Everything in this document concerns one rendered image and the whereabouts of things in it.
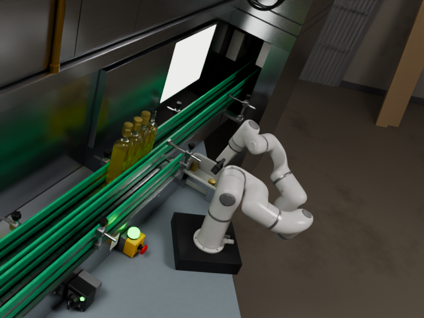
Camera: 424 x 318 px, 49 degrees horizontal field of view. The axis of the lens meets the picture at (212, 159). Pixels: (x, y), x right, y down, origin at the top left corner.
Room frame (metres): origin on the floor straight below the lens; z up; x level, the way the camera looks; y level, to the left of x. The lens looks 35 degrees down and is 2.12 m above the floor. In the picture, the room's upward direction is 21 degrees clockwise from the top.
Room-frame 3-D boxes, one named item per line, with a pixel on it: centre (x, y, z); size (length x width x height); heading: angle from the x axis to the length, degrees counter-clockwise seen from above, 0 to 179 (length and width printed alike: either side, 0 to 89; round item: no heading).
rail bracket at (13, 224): (0.95, 0.51, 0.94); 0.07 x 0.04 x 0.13; 75
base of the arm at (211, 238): (1.33, -0.12, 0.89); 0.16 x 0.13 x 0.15; 108
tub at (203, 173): (1.72, 0.00, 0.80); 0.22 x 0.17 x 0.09; 75
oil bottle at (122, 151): (1.38, 0.32, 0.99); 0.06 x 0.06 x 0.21; 75
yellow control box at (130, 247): (1.20, 0.17, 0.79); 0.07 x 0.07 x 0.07; 75
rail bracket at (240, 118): (2.25, -0.04, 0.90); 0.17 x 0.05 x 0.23; 75
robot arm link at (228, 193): (1.34, -0.10, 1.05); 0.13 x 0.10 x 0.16; 2
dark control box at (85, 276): (0.93, 0.24, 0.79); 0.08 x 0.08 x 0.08; 75
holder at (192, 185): (1.73, 0.03, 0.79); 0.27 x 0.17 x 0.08; 75
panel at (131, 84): (1.84, 0.34, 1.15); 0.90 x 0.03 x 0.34; 165
